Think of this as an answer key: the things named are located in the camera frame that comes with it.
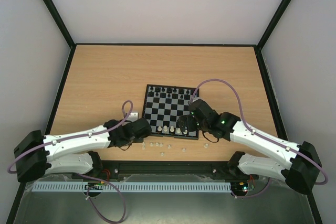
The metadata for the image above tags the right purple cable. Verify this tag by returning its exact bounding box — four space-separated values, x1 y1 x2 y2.
191 79 329 199

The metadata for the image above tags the black white chessboard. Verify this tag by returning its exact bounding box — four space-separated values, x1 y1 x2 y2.
142 84 198 140

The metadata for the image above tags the black aluminium frame rail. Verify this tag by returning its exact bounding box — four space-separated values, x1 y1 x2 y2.
23 159 305 180

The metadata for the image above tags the light blue cable duct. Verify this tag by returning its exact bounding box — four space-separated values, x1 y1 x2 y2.
31 182 232 193

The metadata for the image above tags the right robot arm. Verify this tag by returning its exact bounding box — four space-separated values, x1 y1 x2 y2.
177 99 321 195

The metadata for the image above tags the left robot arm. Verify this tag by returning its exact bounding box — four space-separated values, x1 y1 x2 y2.
14 118 152 183

